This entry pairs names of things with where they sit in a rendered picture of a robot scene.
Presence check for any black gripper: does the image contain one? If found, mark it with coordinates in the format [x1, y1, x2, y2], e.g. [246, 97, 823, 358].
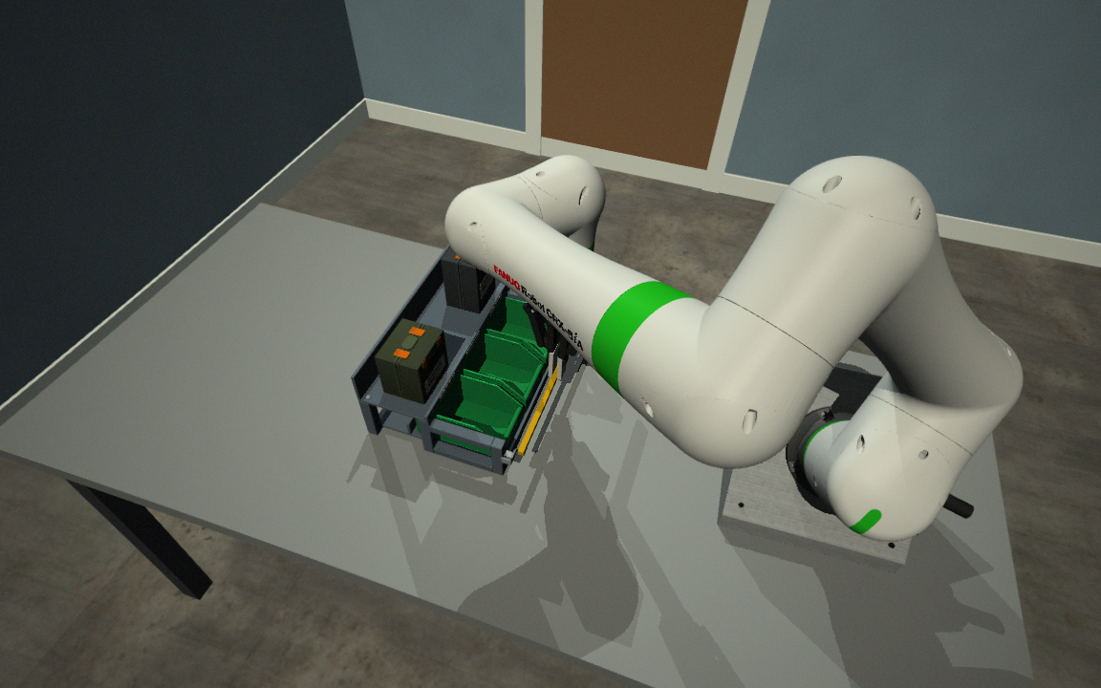
[523, 301, 577, 380]

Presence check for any dark grey bin rack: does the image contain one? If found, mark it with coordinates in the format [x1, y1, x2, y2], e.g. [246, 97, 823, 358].
[351, 244, 549, 476]

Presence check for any green open bin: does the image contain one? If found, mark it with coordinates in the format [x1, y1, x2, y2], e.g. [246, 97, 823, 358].
[433, 374, 521, 456]
[482, 296, 549, 371]
[457, 334, 542, 412]

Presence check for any black tool case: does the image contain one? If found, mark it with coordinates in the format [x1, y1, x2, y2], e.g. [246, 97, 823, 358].
[442, 247, 495, 313]

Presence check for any yellow bar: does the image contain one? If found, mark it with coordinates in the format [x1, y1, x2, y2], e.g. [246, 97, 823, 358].
[517, 363, 558, 456]

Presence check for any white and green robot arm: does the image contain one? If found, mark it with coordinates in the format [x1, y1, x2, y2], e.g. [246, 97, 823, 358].
[444, 155, 1024, 542]

